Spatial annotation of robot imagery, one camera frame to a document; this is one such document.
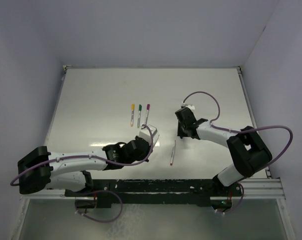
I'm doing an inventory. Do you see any yellow pen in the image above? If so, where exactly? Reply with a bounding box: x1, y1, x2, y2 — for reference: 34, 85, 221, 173
130, 109, 135, 127

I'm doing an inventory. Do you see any green pen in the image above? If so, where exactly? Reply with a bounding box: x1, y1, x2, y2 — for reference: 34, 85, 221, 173
137, 111, 142, 128

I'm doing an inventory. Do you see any purple pen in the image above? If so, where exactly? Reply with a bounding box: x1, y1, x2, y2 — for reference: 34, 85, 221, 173
144, 110, 150, 125

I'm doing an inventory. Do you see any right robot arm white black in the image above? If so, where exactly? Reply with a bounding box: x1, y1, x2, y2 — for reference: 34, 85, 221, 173
175, 106, 273, 196

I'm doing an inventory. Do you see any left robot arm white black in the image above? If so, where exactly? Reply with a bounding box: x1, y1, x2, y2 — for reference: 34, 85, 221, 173
10, 136, 156, 196

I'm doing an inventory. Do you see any red pen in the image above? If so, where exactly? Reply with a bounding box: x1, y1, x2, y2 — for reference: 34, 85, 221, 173
170, 140, 176, 166

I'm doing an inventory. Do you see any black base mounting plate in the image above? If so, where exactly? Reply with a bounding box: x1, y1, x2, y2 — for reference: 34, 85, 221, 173
64, 172, 243, 208

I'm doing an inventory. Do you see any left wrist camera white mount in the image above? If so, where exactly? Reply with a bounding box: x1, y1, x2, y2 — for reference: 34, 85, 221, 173
138, 125, 159, 145

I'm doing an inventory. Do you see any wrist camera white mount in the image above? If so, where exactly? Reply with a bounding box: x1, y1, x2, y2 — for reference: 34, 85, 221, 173
138, 125, 159, 145
181, 102, 195, 111

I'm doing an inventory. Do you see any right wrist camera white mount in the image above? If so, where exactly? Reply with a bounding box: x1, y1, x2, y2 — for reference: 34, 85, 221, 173
181, 102, 195, 111

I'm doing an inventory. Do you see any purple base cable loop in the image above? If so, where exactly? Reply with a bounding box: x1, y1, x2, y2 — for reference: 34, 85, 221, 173
74, 188, 124, 223

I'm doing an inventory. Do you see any aluminium frame rail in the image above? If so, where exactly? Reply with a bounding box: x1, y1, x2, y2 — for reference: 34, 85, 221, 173
19, 65, 286, 201

